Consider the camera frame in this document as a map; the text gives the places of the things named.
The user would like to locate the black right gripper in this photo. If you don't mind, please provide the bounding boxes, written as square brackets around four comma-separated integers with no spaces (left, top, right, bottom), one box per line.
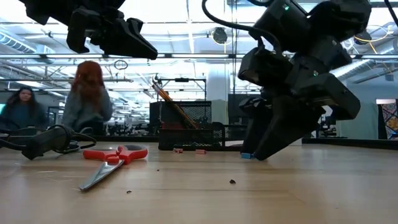
[239,35,361,161]

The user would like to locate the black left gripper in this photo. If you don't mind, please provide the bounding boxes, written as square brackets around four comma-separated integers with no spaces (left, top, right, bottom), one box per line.
[67,7,159,60]

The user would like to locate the black mesh desk organizer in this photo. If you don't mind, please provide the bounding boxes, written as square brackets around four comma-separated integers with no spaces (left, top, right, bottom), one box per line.
[149,100,249,152]

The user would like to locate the red-handled scissors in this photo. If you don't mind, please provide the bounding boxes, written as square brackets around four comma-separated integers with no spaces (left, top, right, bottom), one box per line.
[78,144,149,192]

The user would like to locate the black cabinet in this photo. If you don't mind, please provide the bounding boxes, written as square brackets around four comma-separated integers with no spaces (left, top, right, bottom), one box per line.
[228,93,249,125]

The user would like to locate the white column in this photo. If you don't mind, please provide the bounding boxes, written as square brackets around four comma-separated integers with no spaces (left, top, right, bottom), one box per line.
[206,63,229,125]

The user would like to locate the person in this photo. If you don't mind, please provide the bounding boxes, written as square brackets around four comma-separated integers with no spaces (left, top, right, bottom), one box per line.
[61,60,113,135]
[0,86,49,131]

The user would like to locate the grey cloth cover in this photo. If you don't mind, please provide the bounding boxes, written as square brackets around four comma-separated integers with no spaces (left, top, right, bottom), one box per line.
[337,101,379,140]

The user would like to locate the colourful artwork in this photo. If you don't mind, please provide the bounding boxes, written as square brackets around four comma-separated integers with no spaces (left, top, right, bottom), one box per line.
[376,98,398,140]

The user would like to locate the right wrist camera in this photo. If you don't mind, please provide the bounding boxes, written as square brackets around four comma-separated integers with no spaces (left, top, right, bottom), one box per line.
[238,46,294,88]

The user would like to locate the black aluminium table frame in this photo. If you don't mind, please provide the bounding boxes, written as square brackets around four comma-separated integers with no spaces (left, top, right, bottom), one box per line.
[91,134,398,151]

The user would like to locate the black ceiling cable reel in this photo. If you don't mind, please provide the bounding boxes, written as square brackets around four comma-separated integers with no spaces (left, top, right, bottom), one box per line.
[212,27,229,45]
[353,29,373,46]

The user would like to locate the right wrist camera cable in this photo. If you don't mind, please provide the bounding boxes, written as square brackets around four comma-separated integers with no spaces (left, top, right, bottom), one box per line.
[201,0,282,54]

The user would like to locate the black lamp cable with switch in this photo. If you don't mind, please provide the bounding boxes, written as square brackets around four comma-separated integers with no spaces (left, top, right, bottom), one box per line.
[0,124,98,161]

